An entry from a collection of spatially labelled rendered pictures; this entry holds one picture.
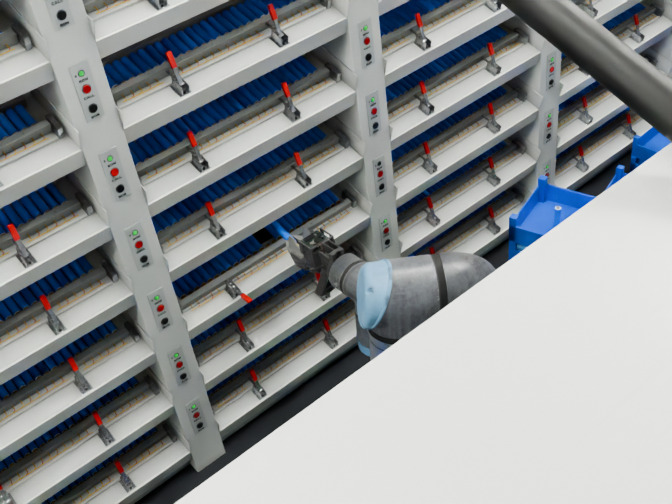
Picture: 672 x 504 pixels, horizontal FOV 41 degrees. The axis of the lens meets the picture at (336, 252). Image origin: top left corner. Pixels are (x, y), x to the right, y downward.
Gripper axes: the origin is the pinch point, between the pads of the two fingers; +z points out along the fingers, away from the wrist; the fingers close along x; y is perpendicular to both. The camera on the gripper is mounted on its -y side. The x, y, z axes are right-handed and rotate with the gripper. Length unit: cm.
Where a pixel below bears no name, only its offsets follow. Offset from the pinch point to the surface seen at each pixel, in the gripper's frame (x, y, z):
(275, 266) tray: 4.2, -7.5, 4.7
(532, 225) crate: -54, -11, -32
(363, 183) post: -27.0, 2.2, 3.5
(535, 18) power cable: 53, 114, -129
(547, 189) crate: -64, -7, -28
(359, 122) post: -27.0, 21.9, 1.0
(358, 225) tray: -22.7, -9.2, 2.9
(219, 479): 83, 107, -137
